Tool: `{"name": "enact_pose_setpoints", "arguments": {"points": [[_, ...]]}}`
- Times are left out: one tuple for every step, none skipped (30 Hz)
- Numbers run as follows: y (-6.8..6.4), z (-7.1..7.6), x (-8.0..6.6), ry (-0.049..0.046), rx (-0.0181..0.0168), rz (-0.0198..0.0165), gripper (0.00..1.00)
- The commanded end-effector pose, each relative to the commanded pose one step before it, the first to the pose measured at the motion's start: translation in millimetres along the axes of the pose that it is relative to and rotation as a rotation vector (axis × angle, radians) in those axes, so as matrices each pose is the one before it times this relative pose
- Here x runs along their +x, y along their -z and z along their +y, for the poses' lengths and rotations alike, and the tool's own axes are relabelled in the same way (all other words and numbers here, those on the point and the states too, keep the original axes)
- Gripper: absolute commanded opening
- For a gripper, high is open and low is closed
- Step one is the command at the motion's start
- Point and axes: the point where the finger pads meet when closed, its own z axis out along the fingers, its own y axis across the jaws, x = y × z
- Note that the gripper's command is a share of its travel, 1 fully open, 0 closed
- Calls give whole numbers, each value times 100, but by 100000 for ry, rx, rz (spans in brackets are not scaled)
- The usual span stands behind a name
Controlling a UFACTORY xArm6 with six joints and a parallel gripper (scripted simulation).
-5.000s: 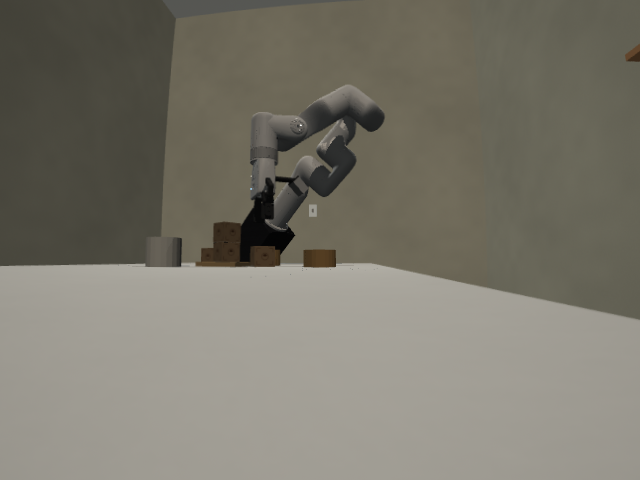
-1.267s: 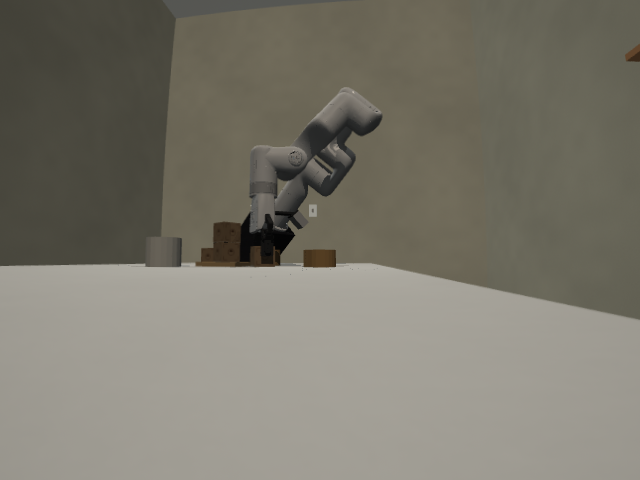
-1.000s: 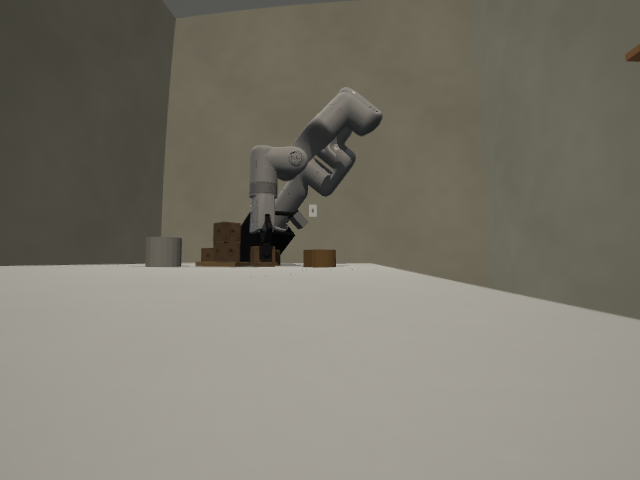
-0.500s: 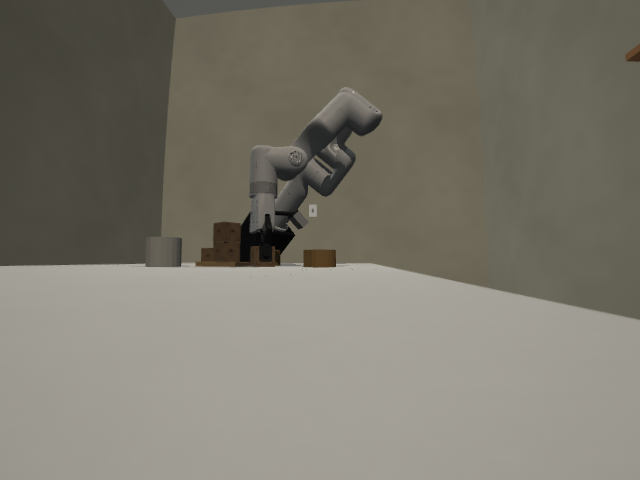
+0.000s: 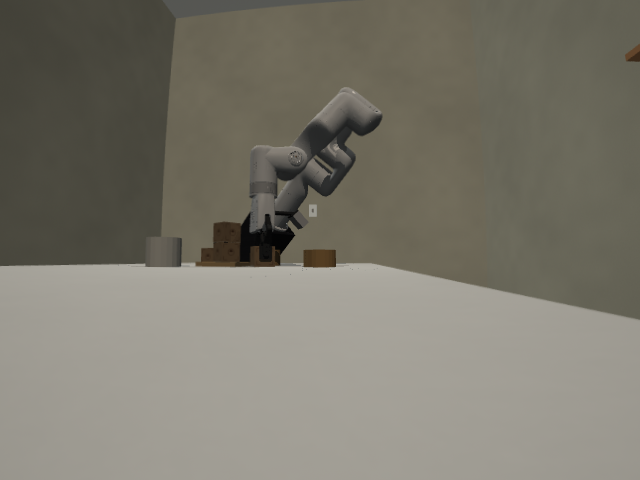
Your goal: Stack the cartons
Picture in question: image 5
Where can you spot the flat tan wooden board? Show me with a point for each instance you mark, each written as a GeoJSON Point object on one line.
{"type": "Point", "coordinates": [223, 264]}

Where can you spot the brown cardboard carton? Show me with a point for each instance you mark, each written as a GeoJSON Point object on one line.
{"type": "Point", "coordinates": [227, 232]}
{"type": "Point", "coordinates": [256, 262]}
{"type": "Point", "coordinates": [206, 254]}
{"type": "Point", "coordinates": [226, 252]}

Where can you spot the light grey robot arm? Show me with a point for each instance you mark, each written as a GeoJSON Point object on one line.
{"type": "Point", "coordinates": [322, 133]}

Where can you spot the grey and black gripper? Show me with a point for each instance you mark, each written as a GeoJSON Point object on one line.
{"type": "Point", "coordinates": [263, 211]}

